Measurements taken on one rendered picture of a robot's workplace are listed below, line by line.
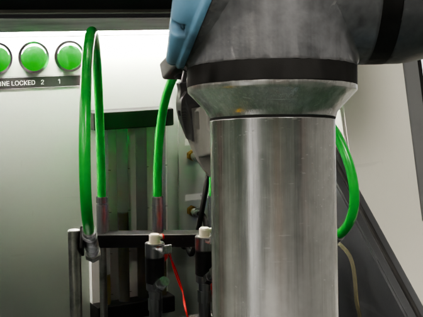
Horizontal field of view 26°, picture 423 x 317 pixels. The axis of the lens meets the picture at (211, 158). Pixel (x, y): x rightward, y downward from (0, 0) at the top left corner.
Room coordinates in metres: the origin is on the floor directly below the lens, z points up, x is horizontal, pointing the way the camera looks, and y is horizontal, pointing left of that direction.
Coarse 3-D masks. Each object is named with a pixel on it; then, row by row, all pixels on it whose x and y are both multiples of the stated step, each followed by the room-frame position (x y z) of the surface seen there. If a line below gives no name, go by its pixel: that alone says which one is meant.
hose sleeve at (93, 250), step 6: (84, 234) 1.11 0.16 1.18; (96, 234) 1.12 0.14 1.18; (84, 240) 1.12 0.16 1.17; (90, 240) 1.11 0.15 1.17; (96, 240) 1.13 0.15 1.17; (84, 246) 1.15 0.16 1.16; (90, 246) 1.13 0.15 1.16; (96, 246) 1.14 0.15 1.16; (90, 252) 1.15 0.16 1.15; (96, 252) 1.16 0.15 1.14
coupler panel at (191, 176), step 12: (180, 132) 1.59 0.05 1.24; (180, 144) 1.59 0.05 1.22; (180, 156) 1.59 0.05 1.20; (192, 156) 1.57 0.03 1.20; (180, 168) 1.59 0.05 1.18; (192, 168) 1.60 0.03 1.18; (180, 180) 1.59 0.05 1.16; (192, 180) 1.60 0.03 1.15; (204, 180) 1.61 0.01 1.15; (180, 192) 1.59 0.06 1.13; (192, 192) 1.60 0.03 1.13; (180, 204) 1.59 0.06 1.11; (192, 204) 1.60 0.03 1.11; (180, 216) 1.59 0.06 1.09; (192, 216) 1.60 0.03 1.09; (180, 228) 1.59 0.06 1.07; (192, 228) 1.60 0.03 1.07
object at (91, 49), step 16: (96, 32) 1.26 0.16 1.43; (96, 48) 1.34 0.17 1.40; (96, 64) 1.37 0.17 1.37; (96, 80) 1.39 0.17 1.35; (80, 96) 1.10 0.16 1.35; (96, 96) 1.40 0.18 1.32; (80, 112) 1.08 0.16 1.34; (96, 112) 1.41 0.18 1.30; (80, 128) 1.07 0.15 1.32; (96, 128) 1.42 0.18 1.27; (80, 144) 1.06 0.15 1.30; (96, 144) 1.42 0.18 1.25; (80, 160) 1.06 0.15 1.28; (96, 160) 1.43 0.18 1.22; (80, 176) 1.06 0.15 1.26; (80, 192) 1.06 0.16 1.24
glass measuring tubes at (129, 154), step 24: (120, 120) 1.50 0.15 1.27; (144, 120) 1.52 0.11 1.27; (168, 120) 1.54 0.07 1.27; (120, 144) 1.50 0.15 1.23; (144, 144) 1.52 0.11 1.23; (120, 168) 1.50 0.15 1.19; (144, 168) 1.52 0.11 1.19; (96, 192) 1.50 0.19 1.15; (120, 192) 1.50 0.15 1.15; (144, 192) 1.52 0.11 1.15; (120, 216) 1.50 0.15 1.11; (144, 216) 1.52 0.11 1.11; (96, 264) 1.50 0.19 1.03; (120, 264) 1.51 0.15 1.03; (144, 264) 1.52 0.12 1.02; (96, 288) 1.50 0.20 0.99; (120, 288) 1.51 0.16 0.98; (144, 288) 1.52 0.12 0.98; (96, 312) 1.48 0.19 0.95; (120, 312) 1.49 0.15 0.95; (144, 312) 1.51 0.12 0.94; (168, 312) 1.54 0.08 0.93
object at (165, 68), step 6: (162, 60) 1.20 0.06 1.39; (162, 66) 1.20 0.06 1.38; (168, 66) 1.19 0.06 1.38; (174, 66) 1.17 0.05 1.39; (162, 72) 1.20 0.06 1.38; (168, 72) 1.19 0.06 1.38; (174, 72) 1.19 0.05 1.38; (180, 72) 1.19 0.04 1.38; (168, 78) 1.20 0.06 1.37; (174, 78) 1.20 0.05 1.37; (180, 78) 1.19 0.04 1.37
